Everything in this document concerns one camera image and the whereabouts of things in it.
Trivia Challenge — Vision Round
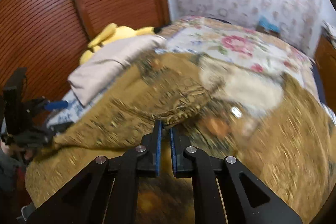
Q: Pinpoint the folded beige cloth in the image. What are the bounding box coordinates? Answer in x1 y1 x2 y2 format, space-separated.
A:
68 35 166 106

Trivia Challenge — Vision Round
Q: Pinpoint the yellow Pikachu plush toy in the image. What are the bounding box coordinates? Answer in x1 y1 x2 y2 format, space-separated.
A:
79 23 160 65

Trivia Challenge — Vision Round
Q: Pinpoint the wooden louvered wardrobe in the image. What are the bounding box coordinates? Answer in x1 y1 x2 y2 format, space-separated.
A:
1 0 170 100

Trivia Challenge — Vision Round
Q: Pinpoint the box with blue item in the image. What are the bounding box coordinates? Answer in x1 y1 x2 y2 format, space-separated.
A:
256 16 280 38

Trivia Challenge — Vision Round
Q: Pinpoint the wooden sideboard cabinet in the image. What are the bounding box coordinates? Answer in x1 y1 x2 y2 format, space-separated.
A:
314 35 336 111

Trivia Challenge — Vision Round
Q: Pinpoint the mustard patterned garment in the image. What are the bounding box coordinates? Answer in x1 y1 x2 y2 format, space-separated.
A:
26 53 335 223

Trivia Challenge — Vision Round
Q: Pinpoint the pink floral quilt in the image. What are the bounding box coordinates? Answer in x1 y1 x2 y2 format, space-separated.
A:
155 16 318 98

